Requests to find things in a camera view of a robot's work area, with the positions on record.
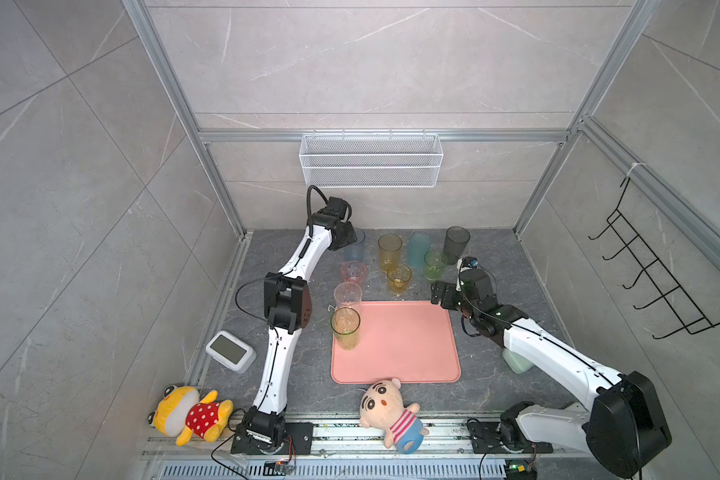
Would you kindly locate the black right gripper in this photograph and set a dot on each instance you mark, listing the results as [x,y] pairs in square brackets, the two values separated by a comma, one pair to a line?
[450,290]

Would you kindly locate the pink plastic tray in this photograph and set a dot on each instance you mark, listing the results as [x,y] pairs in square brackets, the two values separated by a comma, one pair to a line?
[412,341]

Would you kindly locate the boy plush doll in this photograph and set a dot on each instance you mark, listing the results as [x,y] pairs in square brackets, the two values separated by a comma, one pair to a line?
[382,408]

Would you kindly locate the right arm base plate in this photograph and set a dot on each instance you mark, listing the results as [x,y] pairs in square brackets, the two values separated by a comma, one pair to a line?
[486,438]

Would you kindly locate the yellow plush toy red dress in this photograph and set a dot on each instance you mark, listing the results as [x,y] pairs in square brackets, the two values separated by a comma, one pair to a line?
[183,413]

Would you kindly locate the teal dimpled glass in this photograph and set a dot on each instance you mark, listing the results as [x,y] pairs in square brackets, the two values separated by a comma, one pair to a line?
[418,246]

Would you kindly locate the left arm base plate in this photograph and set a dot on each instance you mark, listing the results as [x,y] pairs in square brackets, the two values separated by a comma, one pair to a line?
[298,438]

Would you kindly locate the aluminium rail at front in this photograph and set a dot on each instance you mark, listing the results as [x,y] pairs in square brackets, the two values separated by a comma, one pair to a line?
[342,449]

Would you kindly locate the black wire hook rack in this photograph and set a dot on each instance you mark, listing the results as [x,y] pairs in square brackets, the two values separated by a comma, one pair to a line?
[654,273]

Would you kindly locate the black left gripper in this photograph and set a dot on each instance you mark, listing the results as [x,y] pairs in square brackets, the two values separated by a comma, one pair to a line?
[351,235]

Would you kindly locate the clear glass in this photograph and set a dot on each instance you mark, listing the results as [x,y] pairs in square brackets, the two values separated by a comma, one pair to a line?
[348,295]

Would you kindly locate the tall yellow glass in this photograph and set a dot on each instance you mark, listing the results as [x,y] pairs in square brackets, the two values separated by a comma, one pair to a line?
[390,248]

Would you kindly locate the pale green box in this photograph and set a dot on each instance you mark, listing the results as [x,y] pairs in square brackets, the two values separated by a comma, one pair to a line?
[517,363]

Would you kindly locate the short green glass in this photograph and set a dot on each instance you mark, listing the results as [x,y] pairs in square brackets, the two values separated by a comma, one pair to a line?
[435,262]

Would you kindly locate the white digital clock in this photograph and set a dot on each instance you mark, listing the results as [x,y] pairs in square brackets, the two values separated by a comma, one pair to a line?
[230,351]

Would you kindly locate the tall green glass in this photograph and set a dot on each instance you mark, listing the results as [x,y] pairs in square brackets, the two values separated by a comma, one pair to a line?
[345,324]

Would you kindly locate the short yellow glass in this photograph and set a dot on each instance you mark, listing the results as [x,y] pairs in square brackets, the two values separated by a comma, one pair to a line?
[398,279]

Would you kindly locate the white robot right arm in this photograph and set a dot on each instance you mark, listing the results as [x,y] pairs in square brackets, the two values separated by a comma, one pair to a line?
[617,418]

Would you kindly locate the white wire mesh basket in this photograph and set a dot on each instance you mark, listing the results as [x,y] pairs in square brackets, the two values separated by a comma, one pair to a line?
[371,160]

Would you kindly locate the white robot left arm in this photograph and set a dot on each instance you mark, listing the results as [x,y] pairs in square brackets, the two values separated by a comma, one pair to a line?
[287,309]

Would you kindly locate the dark grey glass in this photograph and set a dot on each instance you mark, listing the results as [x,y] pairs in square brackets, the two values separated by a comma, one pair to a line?
[456,240]

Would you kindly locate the short pink glass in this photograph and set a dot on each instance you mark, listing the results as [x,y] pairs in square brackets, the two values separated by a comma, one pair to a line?
[354,271]

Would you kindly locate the tall blue glass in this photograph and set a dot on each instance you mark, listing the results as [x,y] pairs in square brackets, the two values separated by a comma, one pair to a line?
[356,250]

